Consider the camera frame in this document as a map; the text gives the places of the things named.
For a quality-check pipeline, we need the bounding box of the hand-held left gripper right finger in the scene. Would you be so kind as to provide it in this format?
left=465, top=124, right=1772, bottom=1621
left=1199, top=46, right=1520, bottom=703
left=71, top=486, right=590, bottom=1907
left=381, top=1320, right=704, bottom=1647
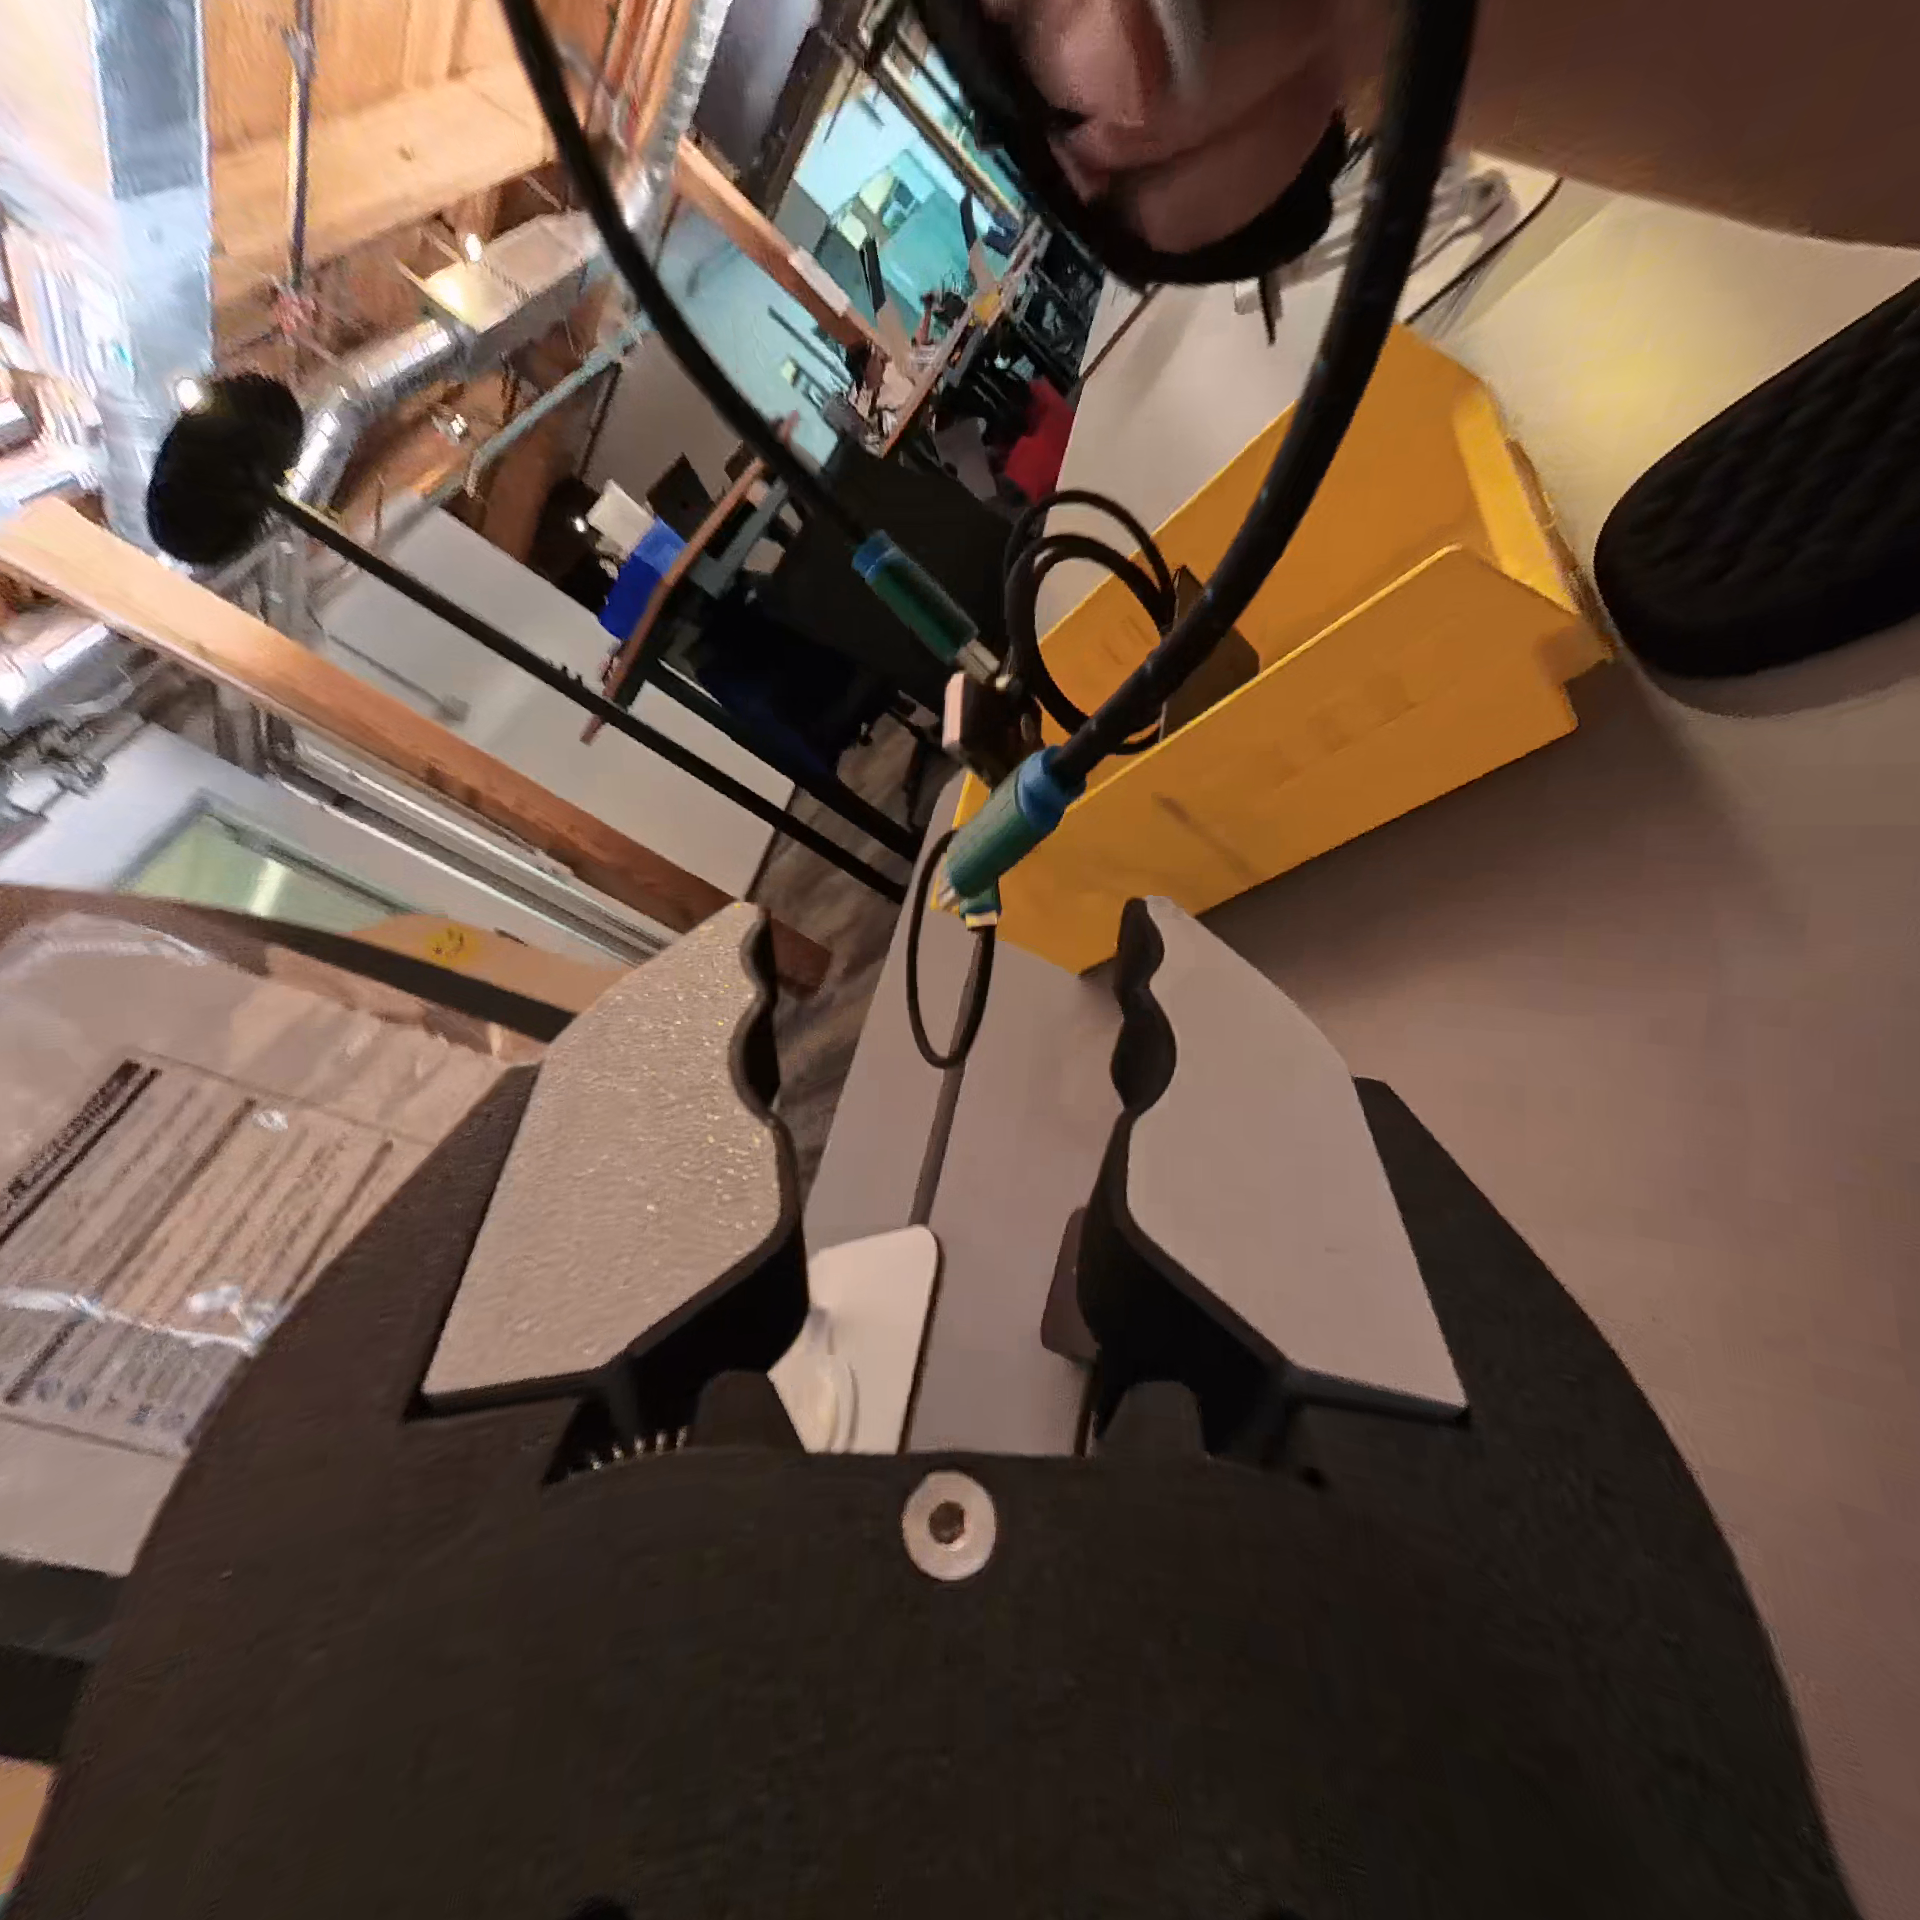
left=1078, top=896, right=1470, bottom=1448

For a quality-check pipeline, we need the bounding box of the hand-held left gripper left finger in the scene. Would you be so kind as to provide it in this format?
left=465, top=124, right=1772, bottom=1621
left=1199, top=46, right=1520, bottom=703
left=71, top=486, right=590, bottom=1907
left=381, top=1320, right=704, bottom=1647
left=421, top=901, right=810, bottom=1419

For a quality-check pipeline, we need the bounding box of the black braided HDMI cable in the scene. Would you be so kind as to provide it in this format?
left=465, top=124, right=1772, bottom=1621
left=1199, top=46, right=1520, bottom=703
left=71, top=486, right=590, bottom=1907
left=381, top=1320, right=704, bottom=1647
left=902, top=830, right=999, bottom=1077
left=495, top=0, right=1484, bottom=934

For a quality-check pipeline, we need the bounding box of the yellow plastic bin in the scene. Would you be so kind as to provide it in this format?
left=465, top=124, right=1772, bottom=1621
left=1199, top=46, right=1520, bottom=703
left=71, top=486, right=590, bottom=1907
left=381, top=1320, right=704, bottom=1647
left=958, top=319, right=1615, bottom=980

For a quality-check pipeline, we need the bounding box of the silver grey USB hub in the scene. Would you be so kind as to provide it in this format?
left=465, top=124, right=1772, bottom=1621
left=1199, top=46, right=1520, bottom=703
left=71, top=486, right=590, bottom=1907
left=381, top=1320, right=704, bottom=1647
left=942, top=499, right=1180, bottom=771

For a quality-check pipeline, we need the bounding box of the person's right forearm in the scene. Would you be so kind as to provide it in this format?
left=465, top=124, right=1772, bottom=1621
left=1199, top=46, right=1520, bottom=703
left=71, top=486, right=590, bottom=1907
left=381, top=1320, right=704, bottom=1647
left=1437, top=0, right=1920, bottom=253

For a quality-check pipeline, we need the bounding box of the person's right hand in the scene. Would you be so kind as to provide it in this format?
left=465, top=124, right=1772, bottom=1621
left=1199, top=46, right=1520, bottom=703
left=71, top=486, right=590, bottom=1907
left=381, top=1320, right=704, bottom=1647
left=986, top=0, right=1338, bottom=251

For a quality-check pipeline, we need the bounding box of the red bag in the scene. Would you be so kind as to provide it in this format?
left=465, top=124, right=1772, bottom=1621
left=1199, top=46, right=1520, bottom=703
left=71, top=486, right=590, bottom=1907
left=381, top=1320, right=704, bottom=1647
left=999, top=379, right=1077, bottom=507

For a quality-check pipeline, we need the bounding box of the black trash bin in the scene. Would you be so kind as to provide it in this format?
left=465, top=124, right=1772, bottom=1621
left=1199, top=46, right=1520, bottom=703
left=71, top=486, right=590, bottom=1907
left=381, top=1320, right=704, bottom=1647
left=753, top=438, right=1023, bottom=664

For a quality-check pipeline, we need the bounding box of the instruction sheet on stand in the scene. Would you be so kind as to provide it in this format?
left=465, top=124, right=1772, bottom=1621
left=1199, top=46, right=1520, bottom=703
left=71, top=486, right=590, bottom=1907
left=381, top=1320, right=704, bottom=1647
left=0, top=883, right=634, bottom=1504

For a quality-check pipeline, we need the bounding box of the black bin divider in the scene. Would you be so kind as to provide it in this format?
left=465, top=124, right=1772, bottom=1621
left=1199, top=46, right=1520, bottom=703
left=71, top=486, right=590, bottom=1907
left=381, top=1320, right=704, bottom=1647
left=1167, top=565, right=1263, bottom=724

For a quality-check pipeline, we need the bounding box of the taped instruction sheet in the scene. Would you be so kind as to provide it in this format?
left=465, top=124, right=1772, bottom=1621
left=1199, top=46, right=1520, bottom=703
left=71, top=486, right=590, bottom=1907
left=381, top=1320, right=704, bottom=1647
left=0, top=928, right=500, bottom=1460

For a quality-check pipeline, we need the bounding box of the black metal pole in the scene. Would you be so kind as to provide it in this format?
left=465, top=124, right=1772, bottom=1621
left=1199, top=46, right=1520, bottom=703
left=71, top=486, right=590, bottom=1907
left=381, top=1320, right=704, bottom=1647
left=143, top=373, right=928, bottom=908

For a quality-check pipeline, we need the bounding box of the wooden background desk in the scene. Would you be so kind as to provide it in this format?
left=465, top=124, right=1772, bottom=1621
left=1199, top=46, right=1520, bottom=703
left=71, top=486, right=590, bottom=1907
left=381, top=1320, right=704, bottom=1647
left=583, top=448, right=769, bottom=741

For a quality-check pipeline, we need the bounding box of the blue storage bin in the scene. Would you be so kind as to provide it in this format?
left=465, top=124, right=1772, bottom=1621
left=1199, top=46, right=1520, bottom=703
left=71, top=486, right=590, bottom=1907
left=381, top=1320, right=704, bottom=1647
left=596, top=520, right=680, bottom=636

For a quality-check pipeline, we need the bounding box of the black ribbed pad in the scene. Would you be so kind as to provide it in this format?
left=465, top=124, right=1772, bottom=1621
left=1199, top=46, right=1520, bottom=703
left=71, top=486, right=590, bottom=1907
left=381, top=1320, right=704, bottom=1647
left=1591, top=275, right=1920, bottom=684

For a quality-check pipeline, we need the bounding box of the spiral metal air duct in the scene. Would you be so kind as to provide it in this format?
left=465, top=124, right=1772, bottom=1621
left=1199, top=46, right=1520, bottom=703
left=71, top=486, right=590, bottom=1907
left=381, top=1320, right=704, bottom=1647
left=278, top=315, right=482, bottom=507

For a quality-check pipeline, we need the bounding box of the foil wrapped duct unit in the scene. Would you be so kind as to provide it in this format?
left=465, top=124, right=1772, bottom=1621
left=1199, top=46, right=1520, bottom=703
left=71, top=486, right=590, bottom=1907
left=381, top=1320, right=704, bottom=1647
left=88, top=0, right=214, bottom=389

